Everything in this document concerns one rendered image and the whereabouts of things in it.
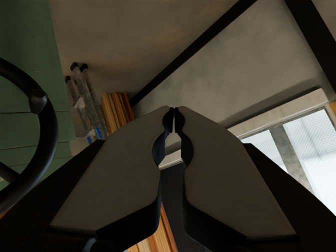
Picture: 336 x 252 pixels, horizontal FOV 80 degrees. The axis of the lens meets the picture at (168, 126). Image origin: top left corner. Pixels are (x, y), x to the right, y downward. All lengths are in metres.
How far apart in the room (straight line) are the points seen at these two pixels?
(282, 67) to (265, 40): 0.21
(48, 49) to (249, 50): 1.20
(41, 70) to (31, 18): 0.18
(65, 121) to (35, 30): 0.30
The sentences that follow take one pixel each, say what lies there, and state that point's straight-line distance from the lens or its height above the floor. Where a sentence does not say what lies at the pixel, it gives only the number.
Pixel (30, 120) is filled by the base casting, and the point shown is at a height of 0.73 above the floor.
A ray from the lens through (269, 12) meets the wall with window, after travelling 1.56.
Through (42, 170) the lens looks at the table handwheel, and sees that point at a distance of 0.38.
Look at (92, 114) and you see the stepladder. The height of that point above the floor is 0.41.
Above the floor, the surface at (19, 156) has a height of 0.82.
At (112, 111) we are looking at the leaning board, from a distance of 2.10.
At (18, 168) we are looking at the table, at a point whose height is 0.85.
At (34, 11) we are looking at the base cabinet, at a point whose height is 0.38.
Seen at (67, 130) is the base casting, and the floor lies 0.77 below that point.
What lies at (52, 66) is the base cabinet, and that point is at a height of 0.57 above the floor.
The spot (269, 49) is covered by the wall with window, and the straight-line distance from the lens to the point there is 1.49.
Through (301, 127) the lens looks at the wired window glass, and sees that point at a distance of 1.46.
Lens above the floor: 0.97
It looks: 13 degrees down
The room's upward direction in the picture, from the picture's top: 162 degrees clockwise
